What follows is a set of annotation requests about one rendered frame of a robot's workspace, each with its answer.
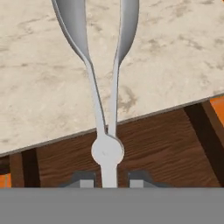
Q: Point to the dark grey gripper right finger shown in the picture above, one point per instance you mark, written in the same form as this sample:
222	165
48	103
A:
140	178

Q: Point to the brown wooden drawer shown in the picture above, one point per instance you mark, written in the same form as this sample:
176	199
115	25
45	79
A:
163	151

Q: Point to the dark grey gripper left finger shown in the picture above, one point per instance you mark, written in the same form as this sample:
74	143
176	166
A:
83	178

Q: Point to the silver metal tongs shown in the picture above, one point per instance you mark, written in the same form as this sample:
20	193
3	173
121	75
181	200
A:
107	150

